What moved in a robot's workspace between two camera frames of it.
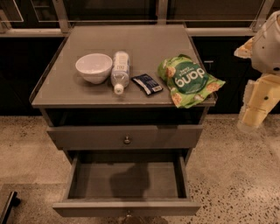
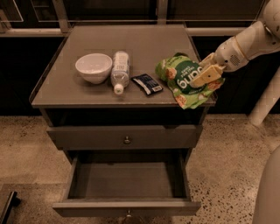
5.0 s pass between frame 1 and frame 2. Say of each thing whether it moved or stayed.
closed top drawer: stayed
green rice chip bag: stayed
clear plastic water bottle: stayed
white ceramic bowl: stayed
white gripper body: moved
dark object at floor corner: stayed
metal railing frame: stayed
